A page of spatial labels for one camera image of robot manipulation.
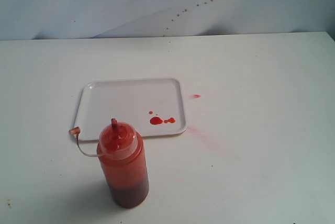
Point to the white rectangular plastic tray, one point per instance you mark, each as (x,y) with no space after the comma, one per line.
(130,101)

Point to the red sauce squeeze bottle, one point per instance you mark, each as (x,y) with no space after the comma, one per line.
(121,154)

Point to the red sauce puddle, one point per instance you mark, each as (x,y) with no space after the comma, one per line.
(157,120)

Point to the white backdrop cloth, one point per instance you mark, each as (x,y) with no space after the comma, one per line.
(69,19)

